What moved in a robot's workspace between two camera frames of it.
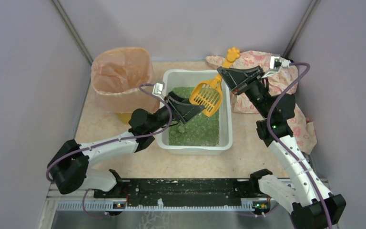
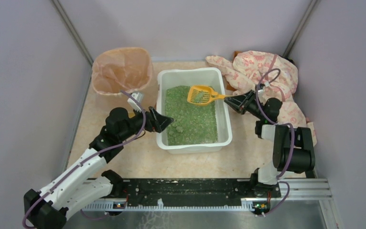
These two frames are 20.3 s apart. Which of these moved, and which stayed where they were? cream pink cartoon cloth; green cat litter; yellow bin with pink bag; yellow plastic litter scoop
Moved: yellow plastic litter scoop
Stayed: cream pink cartoon cloth; yellow bin with pink bag; green cat litter
